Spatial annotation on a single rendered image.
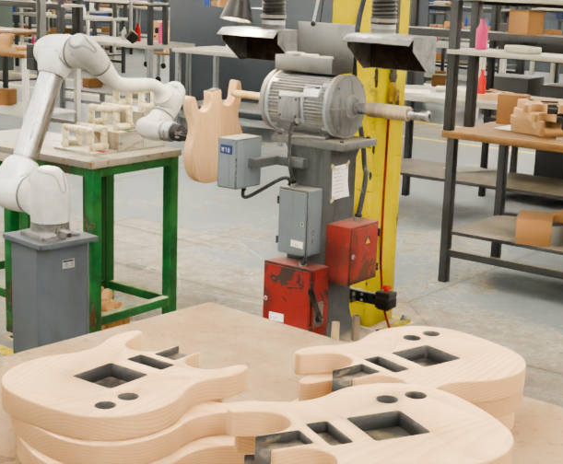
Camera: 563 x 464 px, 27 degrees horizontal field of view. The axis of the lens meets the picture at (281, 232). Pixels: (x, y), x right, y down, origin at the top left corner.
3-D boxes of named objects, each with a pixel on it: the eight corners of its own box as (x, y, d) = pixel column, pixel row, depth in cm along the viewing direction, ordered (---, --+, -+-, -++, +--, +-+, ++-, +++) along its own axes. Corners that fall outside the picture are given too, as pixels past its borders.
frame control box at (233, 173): (296, 202, 464) (298, 138, 459) (263, 210, 448) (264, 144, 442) (248, 193, 479) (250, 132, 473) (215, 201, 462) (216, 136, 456)
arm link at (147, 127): (153, 133, 508) (167, 109, 512) (127, 129, 517) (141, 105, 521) (166, 146, 516) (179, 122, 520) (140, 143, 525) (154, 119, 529)
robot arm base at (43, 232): (49, 243, 450) (49, 229, 449) (17, 233, 465) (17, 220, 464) (87, 237, 463) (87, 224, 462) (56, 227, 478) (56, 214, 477)
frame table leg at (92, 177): (101, 362, 526) (101, 168, 506) (93, 365, 521) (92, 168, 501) (93, 360, 529) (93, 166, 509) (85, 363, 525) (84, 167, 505)
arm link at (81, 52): (116, 53, 479) (91, 51, 487) (93, 26, 465) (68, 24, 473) (102, 79, 475) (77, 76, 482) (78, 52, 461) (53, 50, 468)
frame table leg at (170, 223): (176, 337, 565) (179, 156, 545) (169, 340, 560) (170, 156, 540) (168, 335, 568) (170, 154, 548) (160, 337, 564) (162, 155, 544)
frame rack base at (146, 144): (165, 145, 552) (166, 110, 548) (143, 149, 540) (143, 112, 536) (124, 139, 568) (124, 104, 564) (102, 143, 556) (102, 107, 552)
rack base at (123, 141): (143, 149, 540) (144, 129, 538) (118, 153, 528) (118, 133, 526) (102, 142, 556) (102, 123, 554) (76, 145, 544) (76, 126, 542)
